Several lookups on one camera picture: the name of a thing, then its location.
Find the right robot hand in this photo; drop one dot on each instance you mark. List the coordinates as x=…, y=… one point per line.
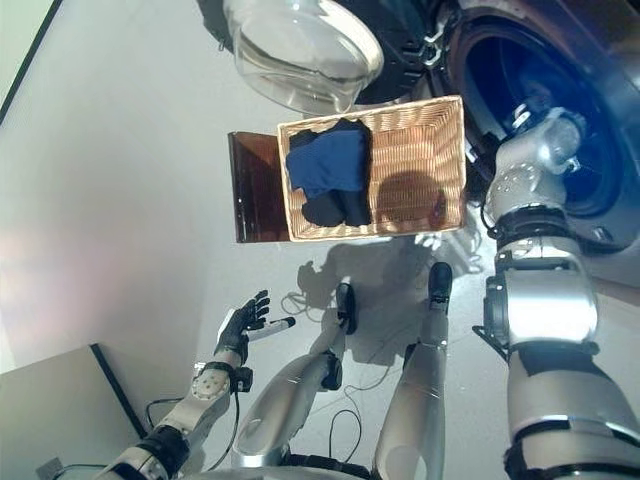
x=537, y=107

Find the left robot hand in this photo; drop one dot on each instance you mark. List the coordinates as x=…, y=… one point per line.
x=235, y=335

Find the blue garment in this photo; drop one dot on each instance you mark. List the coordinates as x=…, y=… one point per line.
x=325, y=165

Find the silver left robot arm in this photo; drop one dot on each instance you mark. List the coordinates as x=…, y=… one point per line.
x=200, y=405

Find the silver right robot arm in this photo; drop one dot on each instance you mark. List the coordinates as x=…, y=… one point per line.
x=545, y=310

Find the grey front-load washing machine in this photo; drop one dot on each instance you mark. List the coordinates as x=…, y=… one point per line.
x=600, y=75

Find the rectangular wicker laundry basket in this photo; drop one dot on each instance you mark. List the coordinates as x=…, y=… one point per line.
x=415, y=150

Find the brown transparent acrylic stool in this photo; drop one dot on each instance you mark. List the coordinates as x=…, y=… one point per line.
x=255, y=190

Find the grey robot torso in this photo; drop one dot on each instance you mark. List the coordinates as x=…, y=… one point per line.
x=290, y=472

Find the rolled black garment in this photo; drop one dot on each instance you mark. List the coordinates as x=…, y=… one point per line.
x=322, y=212

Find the round glass washer door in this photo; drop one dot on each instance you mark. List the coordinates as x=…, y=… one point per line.
x=300, y=50

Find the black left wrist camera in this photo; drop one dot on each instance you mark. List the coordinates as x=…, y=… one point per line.
x=244, y=380

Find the grey wall socket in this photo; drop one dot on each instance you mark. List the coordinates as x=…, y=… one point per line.
x=50, y=467

